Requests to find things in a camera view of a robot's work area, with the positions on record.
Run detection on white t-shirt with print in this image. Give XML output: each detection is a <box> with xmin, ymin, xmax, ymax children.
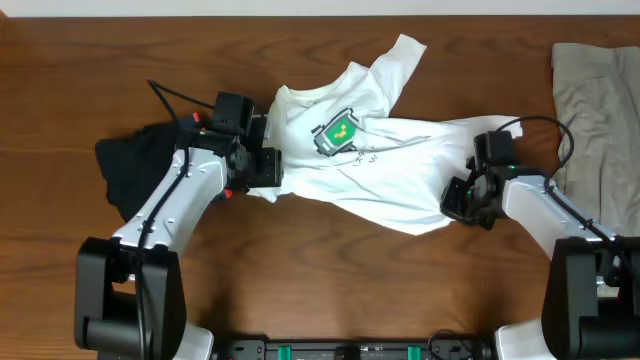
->
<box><xmin>249</xmin><ymin>35</ymin><xmax>523</xmax><ymax>235</ymax></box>

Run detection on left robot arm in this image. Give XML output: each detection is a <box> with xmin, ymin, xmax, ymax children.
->
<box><xmin>74</xmin><ymin>114</ymin><xmax>282</xmax><ymax>359</ymax></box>

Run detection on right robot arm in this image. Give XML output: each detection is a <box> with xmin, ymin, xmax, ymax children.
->
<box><xmin>440</xmin><ymin>165</ymin><xmax>639</xmax><ymax>359</ymax></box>

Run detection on black shorts red grey waistband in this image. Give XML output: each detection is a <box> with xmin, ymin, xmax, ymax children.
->
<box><xmin>94</xmin><ymin>121</ymin><xmax>236</xmax><ymax>224</ymax></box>

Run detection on beige folded trousers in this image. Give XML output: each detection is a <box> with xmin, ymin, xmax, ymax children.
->
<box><xmin>552</xmin><ymin>43</ymin><xmax>639</xmax><ymax>236</ymax></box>

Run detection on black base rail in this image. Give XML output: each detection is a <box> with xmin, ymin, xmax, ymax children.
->
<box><xmin>211</xmin><ymin>334</ymin><xmax>496</xmax><ymax>360</ymax></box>

